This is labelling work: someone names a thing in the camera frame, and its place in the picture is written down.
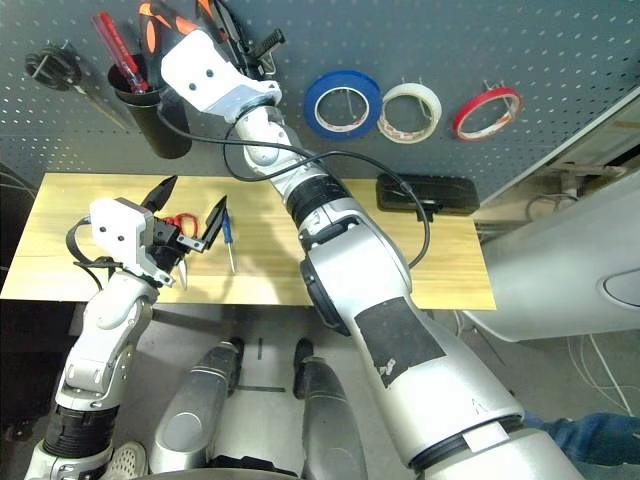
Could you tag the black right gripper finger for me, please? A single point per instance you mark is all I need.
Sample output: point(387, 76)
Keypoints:
point(270, 42)

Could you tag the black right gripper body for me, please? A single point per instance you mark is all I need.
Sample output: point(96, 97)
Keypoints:
point(252, 60)

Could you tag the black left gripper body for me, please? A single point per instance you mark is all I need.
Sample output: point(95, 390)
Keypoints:
point(165, 242)

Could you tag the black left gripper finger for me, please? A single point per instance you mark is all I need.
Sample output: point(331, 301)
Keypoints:
point(159, 196)
point(215, 225)

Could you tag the blue tape roll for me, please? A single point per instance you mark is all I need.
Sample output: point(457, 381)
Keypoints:
point(312, 100)

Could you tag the orange black needle-nose pliers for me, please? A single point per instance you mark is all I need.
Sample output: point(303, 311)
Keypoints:
point(186, 24)

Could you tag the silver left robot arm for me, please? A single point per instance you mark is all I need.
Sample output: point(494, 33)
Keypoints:
point(100, 340)

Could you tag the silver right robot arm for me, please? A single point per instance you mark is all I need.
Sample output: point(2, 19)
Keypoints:
point(360, 280)

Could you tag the grey metal pegboard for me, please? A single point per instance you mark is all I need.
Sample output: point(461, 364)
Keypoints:
point(400, 35)

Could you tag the black plastic cup holder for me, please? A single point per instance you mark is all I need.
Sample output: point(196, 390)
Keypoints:
point(170, 140)

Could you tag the silver double prong hook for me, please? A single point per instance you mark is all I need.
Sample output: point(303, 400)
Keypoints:
point(507, 102)
point(422, 107)
point(354, 107)

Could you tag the white tape roll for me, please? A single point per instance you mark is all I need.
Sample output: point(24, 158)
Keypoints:
point(410, 90)

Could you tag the silver left robot leg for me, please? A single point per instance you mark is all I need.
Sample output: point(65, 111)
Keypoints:
point(195, 400)

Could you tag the silver robot leg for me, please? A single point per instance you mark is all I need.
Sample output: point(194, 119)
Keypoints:
point(325, 410)
point(195, 400)

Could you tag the silver right robot leg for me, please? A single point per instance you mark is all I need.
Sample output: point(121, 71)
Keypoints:
point(325, 410)

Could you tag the red tape roll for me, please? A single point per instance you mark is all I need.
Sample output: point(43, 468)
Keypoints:
point(480, 97)

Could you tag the white mesh shoe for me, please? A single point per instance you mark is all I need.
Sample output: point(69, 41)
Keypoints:
point(127, 460)

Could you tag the black tool case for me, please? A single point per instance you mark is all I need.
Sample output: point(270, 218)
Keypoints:
point(450, 192)

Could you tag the grey robot torso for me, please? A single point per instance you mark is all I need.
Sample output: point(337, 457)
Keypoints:
point(235, 467)

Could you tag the large white machine housing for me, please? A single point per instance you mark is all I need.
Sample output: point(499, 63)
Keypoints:
point(550, 270)

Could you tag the blue jeans leg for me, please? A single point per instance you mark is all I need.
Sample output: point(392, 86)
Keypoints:
point(590, 440)

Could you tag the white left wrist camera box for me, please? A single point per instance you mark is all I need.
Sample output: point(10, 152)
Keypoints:
point(117, 230)

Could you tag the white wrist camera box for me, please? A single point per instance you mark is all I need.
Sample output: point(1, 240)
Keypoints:
point(200, 65)
point(117, 230)

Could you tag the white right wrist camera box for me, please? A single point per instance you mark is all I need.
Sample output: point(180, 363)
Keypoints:
point(200, 65)

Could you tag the white metal cabinet frame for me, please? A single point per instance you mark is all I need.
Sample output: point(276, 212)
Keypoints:
point(565, 140)

